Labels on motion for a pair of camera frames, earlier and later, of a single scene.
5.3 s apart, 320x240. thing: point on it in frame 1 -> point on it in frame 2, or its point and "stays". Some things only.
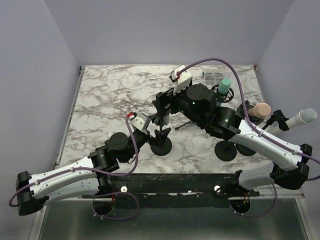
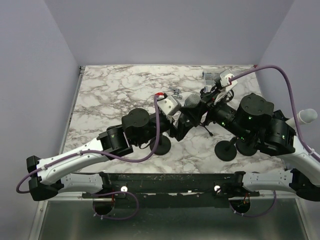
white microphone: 305,116 stays
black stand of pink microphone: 226,150 stays
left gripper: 159,138 -> 182,128
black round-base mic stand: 164,150 stays
